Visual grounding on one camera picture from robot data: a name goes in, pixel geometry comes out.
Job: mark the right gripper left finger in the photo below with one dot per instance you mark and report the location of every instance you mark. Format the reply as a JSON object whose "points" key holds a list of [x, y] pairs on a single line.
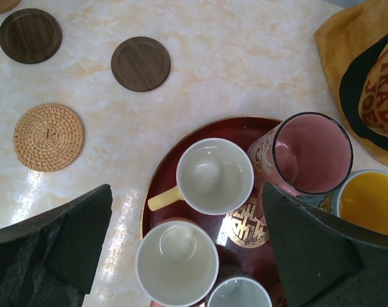
{"points": [[51, 259]]}

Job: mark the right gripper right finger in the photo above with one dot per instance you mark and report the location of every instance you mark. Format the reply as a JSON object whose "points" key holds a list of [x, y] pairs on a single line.
{"points": [[322, 259]]}

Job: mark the tall pink ghost mug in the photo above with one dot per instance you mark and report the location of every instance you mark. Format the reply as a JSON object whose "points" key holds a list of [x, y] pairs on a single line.
{"points": [[307, 154]]}

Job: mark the dark walnut coaster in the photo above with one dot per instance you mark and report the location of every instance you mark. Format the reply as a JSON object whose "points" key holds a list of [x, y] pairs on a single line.
{"points": [[30, 36], [141, 64]]}

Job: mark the light wood coaster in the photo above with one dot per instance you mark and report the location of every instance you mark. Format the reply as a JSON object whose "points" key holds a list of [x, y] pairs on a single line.
{"points": [[7, 5]]}

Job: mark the red round tray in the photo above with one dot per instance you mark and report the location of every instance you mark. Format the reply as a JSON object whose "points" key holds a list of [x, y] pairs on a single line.
{"points": [[241, 239]]}

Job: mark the blue mug yellow inside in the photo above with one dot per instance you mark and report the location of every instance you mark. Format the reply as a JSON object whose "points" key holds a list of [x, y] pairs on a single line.
{"points": [[361, 200]]}

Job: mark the grey blue mug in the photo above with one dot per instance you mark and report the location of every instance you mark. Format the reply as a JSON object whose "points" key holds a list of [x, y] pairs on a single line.
{"points": [[234, 288]]}

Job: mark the pink mug white inside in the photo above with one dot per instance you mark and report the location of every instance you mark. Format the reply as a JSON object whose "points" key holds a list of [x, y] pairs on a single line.
{"points": [[177, 263]]}

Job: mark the yellow tote bag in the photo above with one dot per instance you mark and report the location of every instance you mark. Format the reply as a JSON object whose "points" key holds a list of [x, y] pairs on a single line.
{"points": [[353, 49]]}

